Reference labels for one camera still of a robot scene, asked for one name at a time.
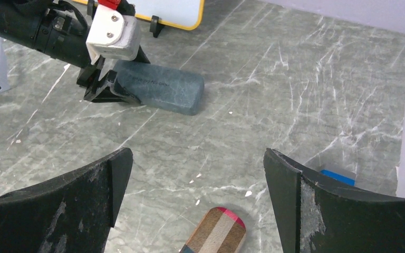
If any small blue card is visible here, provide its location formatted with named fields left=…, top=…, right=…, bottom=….
left=320, top=169, right=355, bottom=186

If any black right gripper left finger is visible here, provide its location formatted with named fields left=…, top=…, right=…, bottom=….
left=0, top=148, right=133, bottom=252

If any yellow framed whiteboard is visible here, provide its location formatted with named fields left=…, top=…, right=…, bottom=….
left=71, top=0, right=206, bottom=38

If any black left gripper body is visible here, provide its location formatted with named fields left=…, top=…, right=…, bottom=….
left=0, top=1, right=101, bottom=87

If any plaid glasses case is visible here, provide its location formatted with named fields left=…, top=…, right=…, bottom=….
left=180, top=207, right=247, bottom=253

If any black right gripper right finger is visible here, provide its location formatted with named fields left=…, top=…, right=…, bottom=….
left=263, top=148, right=405, bottom=252

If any blue glasses case green lining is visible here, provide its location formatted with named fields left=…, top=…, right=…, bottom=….
left=113, top=60, right=205, bottom=115

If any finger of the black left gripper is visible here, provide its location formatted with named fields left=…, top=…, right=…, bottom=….
left=133, top=46, right=150, bottom=64
left=83, top=70, right=141, bottom=105

